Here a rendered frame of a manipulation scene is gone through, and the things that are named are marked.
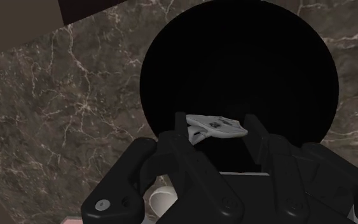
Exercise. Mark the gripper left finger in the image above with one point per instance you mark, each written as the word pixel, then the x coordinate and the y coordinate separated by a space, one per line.
pixel 194 173

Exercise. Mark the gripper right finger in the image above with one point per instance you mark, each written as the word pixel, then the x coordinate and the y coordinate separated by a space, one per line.
pixel 309 173

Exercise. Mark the white object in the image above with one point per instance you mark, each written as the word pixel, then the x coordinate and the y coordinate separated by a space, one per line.
pixel 216 125

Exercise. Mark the white cup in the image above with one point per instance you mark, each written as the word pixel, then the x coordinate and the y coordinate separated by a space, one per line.
pixel 163 198

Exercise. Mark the black round plate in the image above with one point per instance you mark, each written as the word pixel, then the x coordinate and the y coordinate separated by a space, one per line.
pixel 237 62

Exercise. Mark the pink object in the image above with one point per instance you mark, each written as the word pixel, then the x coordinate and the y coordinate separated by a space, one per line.
pixel 72 220

